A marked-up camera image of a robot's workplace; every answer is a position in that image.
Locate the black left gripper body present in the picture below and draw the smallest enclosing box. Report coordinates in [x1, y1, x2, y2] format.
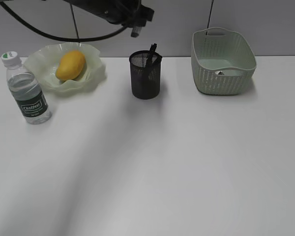
[121, 4, 154, 28]

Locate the black marker pen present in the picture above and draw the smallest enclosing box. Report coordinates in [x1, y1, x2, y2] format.
[145, 43, 158, 74]
[150, 55, 162, 70]
[142, 58, 152, 81]

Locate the yellow mango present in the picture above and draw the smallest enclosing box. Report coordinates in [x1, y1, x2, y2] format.
[56, 51, 86, 81]

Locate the clear water bottle green label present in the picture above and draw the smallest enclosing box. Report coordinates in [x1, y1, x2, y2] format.
[1, 51, 52, 124]

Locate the grey eraser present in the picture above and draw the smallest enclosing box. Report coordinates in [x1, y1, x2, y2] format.
[131, 26, 142, 38]

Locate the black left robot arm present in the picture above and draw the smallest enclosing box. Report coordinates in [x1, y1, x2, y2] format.
[68, 0, 154, 28]

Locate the black mesh pen holder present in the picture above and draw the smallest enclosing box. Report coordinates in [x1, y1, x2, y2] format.
[129, 50, 161, 100]

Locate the green plastic woven basket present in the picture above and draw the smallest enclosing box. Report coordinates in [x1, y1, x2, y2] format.
[191, 27, 257, 95]

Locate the pale green wavy plate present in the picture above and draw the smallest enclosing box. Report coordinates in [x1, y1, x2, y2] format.
[24, 42, 106, 94]

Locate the black cable left wall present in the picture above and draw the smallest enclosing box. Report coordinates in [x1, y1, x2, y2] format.
[70, 4, 81, 43]

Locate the black cable wall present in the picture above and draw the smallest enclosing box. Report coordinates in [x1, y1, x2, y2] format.
[70, 4, 81, 43]
[206, 0, 215, 30]

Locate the black cable right wall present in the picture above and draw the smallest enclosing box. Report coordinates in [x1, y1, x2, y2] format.
[206, 0, 215, 30]

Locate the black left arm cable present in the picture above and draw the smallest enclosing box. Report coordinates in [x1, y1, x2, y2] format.
[0, 0, 128, 42]

